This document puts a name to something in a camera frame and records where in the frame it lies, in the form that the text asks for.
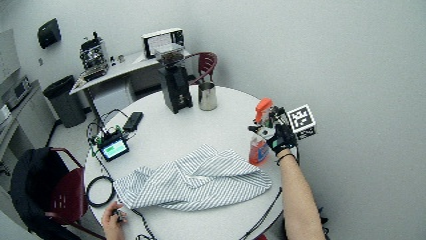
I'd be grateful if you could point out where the white marker cube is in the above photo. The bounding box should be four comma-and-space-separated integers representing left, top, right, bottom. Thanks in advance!
285, 103, 319, 141

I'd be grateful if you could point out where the black braided cable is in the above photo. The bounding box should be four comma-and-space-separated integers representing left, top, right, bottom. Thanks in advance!
128, 208, 160, 240

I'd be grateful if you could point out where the black trash can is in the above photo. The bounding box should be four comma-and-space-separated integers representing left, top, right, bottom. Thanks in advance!
42, 74, 88, 129

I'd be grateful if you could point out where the small black clicker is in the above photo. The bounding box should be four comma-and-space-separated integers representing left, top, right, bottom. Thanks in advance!
112, 208, 128, 222

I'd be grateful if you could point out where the black jacket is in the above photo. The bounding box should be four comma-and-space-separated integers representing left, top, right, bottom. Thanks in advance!
10, 147, 84, 240

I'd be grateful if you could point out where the grey counter cabinet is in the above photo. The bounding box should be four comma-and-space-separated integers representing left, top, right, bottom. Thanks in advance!
0, 79, 60, 169

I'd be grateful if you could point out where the microwave oven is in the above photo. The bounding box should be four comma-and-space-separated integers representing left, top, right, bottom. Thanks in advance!
2, 75, 34, 111

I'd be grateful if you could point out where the coiled black cable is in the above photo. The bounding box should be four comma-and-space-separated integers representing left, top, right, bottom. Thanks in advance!
84, 175, 119, 208

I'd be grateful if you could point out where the grey side table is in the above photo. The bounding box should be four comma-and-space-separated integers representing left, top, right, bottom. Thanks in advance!
68, 49, 194, 115

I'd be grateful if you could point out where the espresso machine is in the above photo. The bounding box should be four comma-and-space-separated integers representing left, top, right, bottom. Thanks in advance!
78, 31, 112, 83

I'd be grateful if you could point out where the black wristband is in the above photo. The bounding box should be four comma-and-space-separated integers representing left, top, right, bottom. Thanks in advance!
275, 152, 299, 167

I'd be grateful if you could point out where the thin black cable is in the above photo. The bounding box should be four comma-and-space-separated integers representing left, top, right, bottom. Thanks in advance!
239, 186, 285, 240

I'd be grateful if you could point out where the steel milk pitcher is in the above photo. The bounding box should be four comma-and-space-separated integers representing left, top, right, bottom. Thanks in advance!
198, 81, 220, 112

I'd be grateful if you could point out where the orange trigger spray bottle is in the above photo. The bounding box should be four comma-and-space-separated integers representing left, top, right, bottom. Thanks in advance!
248, 97, 275, 167

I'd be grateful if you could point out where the green circuit board with wires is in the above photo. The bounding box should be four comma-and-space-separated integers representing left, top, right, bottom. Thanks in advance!
87, 124, 127, 145

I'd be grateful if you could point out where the white box appliance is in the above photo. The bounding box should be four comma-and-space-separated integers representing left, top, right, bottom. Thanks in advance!
142, 27, 187, 61

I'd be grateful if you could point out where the striped white shirt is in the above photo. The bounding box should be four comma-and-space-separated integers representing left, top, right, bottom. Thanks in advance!
114, 143, 273, 213

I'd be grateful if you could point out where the black stand pole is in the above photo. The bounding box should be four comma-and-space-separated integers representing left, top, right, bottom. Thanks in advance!
84, 87, 111, 136

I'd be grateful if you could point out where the black rectangular power brick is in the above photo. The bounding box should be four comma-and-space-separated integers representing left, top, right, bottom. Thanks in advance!
122, 111, 146, 133

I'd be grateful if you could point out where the small screen device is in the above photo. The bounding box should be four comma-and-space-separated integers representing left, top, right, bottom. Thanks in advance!
98, 134, 132, 163

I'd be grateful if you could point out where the black coffee grinder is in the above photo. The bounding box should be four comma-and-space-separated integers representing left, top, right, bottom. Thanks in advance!
152, 43, 195, 115

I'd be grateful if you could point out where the red chair with jacket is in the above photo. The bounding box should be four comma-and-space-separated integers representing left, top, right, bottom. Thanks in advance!
44, 147, 108, 240

